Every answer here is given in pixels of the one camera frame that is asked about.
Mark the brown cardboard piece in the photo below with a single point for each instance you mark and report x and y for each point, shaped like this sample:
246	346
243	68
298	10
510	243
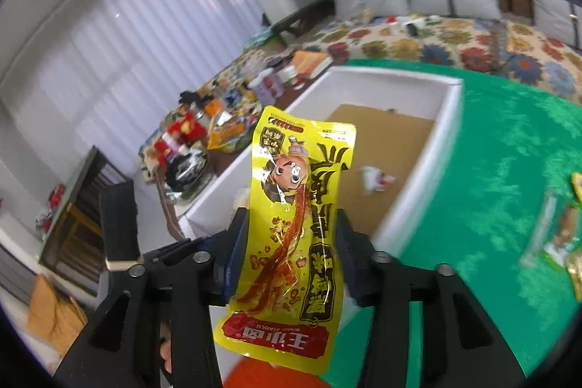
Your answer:
54	315

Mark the floral blanket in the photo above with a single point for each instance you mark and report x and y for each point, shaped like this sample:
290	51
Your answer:
454	42

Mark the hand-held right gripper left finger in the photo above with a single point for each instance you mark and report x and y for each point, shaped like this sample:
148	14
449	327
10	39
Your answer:
236	254

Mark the wooden side table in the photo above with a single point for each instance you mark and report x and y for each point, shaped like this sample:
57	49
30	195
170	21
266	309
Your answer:
77	215

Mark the white box with cardboard bottom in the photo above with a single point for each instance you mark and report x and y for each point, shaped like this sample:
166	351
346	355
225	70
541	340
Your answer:
400	88

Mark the small white snack packet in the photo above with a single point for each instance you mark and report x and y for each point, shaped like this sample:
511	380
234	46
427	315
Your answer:
377	179

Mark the person's left hand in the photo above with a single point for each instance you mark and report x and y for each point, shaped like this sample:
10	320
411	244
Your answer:
166	354

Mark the green mat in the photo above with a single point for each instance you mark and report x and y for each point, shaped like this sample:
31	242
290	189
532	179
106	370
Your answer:
500	142

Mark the red patterned bag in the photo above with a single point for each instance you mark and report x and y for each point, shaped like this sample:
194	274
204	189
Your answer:
50	206

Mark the long yellow snack packet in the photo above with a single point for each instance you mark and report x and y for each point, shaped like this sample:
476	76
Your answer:
291	188

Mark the orange box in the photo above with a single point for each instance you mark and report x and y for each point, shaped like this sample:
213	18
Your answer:
311	63

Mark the pile of assorted snack packets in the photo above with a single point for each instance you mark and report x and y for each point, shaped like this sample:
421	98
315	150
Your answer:
218	115

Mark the clear snack packet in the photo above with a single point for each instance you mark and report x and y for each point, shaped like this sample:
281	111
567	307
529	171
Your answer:
552	229

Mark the white sheer curtain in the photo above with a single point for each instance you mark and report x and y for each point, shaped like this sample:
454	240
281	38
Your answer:
136	42

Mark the black foil bag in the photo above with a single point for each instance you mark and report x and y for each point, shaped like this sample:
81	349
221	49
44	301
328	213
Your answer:
186	174

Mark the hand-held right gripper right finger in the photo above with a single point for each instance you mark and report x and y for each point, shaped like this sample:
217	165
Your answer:
351	261

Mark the dark wooden bench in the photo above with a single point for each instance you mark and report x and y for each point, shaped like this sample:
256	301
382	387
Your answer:
300	22

